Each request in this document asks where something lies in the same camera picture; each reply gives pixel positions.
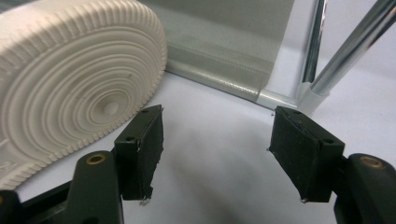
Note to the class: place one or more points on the metal base rail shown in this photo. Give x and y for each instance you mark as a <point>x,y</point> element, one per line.
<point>275,99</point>

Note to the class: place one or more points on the upright metal stand pole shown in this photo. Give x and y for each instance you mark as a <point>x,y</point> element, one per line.
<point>314,40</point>

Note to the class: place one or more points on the white shoe sole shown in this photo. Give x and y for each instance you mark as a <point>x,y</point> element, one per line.
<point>68,87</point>

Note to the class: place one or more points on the slanted metal stand pole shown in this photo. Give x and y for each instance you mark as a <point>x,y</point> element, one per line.
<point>355,43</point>

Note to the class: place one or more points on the white plastic pole joint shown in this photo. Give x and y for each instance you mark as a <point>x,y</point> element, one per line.
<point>309,99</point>

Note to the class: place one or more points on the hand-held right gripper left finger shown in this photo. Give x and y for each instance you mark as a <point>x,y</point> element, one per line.
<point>141,149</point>

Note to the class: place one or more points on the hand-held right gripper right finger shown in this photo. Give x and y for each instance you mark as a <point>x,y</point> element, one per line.
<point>305,152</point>

